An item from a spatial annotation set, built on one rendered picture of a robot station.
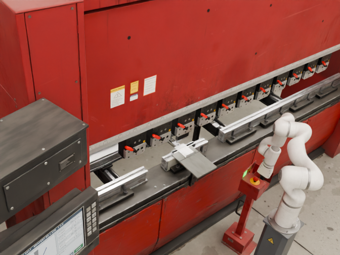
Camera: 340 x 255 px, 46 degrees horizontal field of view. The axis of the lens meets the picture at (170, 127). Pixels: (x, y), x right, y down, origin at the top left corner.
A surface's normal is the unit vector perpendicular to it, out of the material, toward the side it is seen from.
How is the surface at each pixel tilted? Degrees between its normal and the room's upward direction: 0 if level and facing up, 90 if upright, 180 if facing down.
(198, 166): 0
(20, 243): 0
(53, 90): 90
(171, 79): 90
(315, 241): 0
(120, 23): 90
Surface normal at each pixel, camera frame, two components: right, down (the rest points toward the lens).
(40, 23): 0.63, 0.52
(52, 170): 0.80, 0.44
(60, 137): 0.10, -0.78
